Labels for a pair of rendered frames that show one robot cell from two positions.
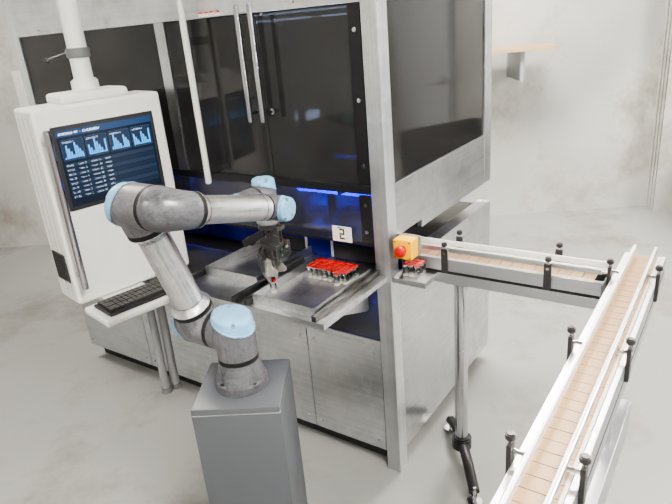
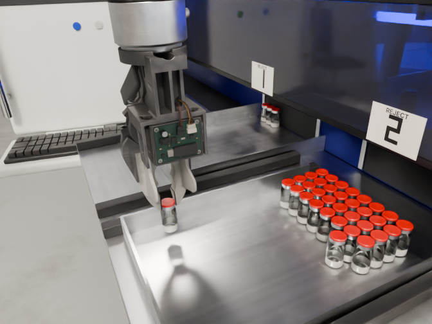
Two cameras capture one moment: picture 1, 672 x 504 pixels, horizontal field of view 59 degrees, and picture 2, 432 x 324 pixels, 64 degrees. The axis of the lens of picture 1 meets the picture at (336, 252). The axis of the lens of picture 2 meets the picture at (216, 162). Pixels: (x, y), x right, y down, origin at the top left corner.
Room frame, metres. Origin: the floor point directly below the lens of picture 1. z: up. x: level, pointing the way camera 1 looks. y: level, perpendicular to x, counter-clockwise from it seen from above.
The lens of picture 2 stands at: (1.56, -0.03, 1.21)
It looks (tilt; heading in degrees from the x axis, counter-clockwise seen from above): 28 degrees down; 29
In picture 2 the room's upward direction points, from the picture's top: 2 degrees counter-clockwise
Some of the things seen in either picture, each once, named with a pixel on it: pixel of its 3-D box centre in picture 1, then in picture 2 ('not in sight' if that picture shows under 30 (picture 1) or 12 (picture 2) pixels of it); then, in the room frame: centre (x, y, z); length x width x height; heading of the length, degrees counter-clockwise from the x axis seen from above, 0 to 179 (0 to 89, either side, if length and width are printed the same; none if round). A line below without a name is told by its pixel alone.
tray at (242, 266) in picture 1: (260, 260); (226, 137); (2.19, 0.30, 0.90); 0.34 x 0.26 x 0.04; 145
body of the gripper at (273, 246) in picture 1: (272, 240); (161, 103); (1.85, 0.20, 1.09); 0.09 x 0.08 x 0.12; 54
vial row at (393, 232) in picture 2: (334, 269); (344, 211); (2.01, 0.01, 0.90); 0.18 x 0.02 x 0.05; 54
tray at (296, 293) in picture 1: (313, 285); (268, 243); (1.90, 0.09, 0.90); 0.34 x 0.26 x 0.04; 144
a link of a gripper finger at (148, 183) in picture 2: (271, 272); (152, 187); (1.83, 0.22, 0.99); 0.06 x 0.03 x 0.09; 54
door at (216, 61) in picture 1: (219, 98); not in sight; (2.39, 0.40, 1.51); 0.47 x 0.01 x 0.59; 55
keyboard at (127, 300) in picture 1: (149, 290); (85, 139); (2.17, 0.75, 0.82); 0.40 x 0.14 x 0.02; 133
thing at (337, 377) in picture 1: (271, 286); not in sight; (2.96, 0.36, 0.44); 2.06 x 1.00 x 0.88; 55
